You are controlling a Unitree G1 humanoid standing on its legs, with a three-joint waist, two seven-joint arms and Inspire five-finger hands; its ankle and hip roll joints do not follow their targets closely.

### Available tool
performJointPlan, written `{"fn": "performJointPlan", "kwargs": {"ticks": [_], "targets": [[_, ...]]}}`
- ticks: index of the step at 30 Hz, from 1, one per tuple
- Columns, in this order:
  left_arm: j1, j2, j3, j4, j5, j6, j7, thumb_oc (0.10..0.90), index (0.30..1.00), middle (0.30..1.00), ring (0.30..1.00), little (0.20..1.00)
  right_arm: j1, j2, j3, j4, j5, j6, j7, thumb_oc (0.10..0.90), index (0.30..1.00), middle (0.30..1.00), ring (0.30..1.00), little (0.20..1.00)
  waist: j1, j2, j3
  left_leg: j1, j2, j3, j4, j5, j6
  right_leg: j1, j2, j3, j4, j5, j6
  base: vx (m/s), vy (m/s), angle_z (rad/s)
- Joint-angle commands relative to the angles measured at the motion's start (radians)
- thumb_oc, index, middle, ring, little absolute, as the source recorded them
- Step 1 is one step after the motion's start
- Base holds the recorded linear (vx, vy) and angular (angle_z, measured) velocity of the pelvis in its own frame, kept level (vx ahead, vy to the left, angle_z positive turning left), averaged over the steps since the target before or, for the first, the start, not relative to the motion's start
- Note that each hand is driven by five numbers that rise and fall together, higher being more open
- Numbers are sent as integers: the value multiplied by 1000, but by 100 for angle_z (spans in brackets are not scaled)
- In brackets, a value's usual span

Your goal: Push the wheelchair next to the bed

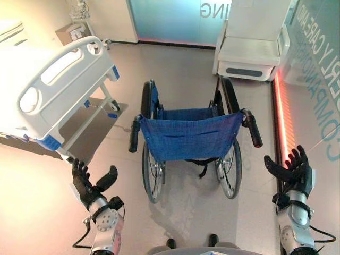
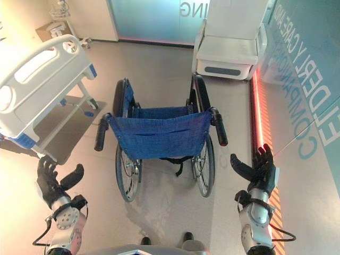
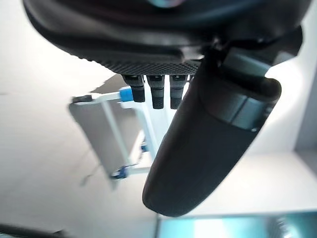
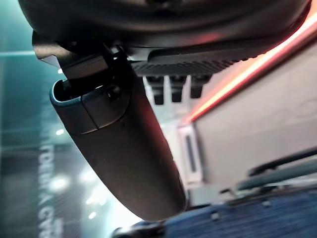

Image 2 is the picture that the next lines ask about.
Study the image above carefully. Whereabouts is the white medical equipment cart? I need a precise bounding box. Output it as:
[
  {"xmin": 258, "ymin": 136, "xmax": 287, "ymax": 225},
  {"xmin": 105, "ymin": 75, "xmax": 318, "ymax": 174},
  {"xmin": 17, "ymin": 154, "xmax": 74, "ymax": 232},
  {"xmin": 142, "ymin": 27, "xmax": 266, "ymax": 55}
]
[{"xmin": 45, "ymin": 0, "xmax": 92, "ymax": 49}]

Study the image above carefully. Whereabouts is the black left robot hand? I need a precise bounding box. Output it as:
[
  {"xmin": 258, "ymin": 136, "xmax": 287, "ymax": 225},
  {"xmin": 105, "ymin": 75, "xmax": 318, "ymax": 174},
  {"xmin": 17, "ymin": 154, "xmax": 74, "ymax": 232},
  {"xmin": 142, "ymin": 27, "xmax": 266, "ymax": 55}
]
[{"xmin": 36, "ymin": 155, "xmax": 85, "ymax": 210}]

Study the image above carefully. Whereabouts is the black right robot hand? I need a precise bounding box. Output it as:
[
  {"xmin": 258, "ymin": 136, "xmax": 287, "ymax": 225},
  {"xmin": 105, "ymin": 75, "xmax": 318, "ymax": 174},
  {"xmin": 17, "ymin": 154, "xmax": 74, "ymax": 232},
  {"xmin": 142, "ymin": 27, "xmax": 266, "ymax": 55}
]
[{"xmin": 229, "ymin": 143, "xmax": 281, "ymax": 194}]

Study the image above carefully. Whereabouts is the red light strip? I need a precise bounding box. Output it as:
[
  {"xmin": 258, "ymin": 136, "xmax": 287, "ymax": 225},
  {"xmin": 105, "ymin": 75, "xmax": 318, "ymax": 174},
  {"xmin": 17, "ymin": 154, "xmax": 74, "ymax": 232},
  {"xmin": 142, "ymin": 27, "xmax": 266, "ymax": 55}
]
[{"xmin": 251, "ymin": 71, "xmax": 265, "ymax": 149}]

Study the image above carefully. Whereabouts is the white hospital bed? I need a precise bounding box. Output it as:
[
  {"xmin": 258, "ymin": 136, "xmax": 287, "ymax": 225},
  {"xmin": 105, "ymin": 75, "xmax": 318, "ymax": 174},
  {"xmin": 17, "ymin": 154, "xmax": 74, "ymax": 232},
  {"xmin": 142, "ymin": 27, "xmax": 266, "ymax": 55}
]
[{"xmin": 0, "ymin": 33, "xmax": 99, "ymax": 159}]

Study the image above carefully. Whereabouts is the blue fabric wheelchair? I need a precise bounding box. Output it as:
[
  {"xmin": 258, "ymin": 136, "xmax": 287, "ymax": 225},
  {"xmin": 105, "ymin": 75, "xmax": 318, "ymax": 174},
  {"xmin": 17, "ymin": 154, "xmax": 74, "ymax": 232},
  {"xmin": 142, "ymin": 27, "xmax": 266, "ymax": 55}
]
[{"xmin": 94, "ymin": 74, "xmax": 229, "ymax": 204}]

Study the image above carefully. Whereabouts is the frosted glass partition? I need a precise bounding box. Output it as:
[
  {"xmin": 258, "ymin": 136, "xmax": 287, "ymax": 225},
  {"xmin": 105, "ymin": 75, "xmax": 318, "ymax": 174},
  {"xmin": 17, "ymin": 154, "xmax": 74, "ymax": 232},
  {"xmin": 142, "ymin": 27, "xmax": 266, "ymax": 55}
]
[{"xmin": 106, "ymin": 0, "xmax": 210, "ymax": 45}]

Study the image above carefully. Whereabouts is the brown cardboard panel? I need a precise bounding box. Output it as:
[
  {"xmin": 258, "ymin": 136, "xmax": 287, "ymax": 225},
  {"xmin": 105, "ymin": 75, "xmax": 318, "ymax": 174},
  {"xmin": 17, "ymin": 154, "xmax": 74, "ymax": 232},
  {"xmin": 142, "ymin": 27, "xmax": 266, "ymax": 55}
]
[{"xmin": 35, "ymin": 24, "xmax": 55, "ymax": 43}]

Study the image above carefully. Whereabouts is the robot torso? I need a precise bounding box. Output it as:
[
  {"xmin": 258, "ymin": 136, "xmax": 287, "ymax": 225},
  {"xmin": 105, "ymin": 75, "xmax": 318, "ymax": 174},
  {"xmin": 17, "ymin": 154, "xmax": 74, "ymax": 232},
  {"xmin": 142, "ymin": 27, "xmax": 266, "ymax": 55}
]
[{"xmin": 91, "ymin": 240, "xmax": 210, "ymax": 255}]

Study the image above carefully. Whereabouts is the dark right robot foot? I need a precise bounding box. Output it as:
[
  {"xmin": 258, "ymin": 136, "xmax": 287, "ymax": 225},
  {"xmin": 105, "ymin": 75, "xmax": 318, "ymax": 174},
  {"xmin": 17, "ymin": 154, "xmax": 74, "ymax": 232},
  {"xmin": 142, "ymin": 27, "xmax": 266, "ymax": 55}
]
[{"xmin": 182, "ymin": 232, "xmax": 194, "ymax": 247}]

